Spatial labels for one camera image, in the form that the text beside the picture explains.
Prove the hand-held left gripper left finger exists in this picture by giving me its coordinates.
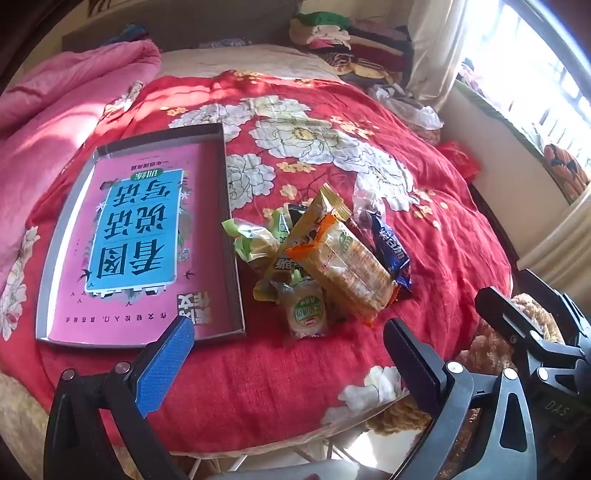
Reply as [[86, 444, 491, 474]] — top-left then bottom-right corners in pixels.
[[44, 316, 195, 480]]

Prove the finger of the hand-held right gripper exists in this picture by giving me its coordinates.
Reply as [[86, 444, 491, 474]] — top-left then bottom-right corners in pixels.
[[475, 286, 585, 370], [517, 269, 591, 342]]

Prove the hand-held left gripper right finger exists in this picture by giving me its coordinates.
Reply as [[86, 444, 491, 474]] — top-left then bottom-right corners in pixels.
[[383, 318, 529, 480]]

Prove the orange cracker packet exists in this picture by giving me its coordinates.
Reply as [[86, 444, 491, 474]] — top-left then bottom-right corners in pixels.
[[283, 213, 402, 328]]

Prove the blue cookie packet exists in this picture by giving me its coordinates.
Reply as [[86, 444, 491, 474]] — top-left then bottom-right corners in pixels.
[[364, 209, 413, 294]]

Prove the round pastry with green label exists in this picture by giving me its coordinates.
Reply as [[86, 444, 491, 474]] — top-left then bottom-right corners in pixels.
[[272, 279, 329, 339]]

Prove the green snack packet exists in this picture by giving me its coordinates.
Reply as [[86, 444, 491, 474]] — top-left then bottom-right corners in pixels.
[[222, 216, 280, 274], [264, 207, 293, 244]]

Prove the yellow cartoon snack packet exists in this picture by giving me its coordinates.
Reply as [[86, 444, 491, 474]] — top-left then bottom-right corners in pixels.
[[253, 182, 352, 303]]

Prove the grey shallow cardboard box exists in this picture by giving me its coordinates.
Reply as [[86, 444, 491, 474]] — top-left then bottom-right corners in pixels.
[[36, 122, 246, 347]]

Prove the beige plush blanket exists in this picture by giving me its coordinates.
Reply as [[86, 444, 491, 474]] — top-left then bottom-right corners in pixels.
[[367, 293, 561, 437]]

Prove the red floral quilt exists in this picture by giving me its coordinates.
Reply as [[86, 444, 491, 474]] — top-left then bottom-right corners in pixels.
[[0, 69, 513, 455]]

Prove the orange patterned cushion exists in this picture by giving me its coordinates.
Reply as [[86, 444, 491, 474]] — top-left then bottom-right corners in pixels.
[[542, 143, 591, 204]]

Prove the red paper bag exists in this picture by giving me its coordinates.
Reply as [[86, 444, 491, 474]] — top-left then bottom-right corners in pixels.
[[436, 141, 481, 182]]

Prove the pink and blue workbook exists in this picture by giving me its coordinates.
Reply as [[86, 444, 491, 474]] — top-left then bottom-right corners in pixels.
[[46, 137, 236, 346]]

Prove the green window sill cloth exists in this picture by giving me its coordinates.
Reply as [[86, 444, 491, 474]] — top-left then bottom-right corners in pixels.
[[455, 78, 548, 160]]

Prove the white plastic bag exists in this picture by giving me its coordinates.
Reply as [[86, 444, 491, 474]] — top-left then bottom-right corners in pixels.
[[369, 84, 445, 131]]

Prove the barred window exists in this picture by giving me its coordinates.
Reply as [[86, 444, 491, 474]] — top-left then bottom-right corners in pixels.
[[462, 0, 591, 153]]

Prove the white curtain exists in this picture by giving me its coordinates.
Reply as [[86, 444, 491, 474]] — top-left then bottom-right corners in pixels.
[[409, 0, 472, 112]]

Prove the pink fleece blanket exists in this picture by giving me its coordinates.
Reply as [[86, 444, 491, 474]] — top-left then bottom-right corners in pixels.
[[0, 39, 162, 296]]

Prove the pile of folded clothes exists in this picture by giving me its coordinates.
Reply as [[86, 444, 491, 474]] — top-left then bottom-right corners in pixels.
[[288, 11, 414, 86]]

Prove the beige bed sheet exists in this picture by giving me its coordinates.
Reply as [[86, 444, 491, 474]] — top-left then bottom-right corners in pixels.
[[157, 44, 342, 84]]

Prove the grey patterned cloth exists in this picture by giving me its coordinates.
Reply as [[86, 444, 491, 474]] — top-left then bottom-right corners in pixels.
[[198, 38, 252, 50]]

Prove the grey upholstered headboard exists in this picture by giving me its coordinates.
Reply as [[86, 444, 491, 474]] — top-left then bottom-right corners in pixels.
[[62, 0, 301, 49]]

